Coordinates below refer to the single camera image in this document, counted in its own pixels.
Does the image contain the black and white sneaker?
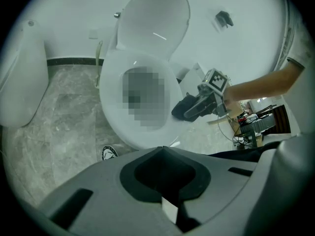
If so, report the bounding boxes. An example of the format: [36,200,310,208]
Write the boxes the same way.
[101,144,119,161]

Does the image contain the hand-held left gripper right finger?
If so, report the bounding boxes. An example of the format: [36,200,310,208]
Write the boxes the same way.
[163,146,257,227]

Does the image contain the white egg-shaped toilet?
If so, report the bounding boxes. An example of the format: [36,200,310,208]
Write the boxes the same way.
[0,19,49,129]

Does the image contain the white ceramic toilet bowl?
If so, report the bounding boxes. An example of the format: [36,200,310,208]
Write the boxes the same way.
[122,66,170,134]

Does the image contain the person's right forearm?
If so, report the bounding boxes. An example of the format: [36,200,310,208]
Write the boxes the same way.
[224,60,306,109]

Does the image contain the dark blue knitted cloth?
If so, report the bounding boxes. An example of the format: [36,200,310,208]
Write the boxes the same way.
[171,93,199,123]

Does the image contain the person's black trousers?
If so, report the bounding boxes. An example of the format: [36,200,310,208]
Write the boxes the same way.
[208,133,297,162]

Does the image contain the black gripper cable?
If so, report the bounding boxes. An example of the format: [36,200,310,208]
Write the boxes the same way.
[216,114,247,146]

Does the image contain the cluttered workbench equipment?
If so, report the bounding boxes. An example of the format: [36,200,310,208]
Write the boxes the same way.
[233,98,292,148]

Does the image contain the black wall paper holder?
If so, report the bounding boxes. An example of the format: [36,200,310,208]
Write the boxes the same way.
[215,10,234,28]

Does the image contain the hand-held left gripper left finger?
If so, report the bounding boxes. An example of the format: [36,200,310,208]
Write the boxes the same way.
[40,146,183,236]

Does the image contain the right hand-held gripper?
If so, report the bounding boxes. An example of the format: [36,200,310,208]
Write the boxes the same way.
[184,68,232,119]

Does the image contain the toilet brush with holder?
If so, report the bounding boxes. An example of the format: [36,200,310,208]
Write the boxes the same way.
[94,40,104,89]

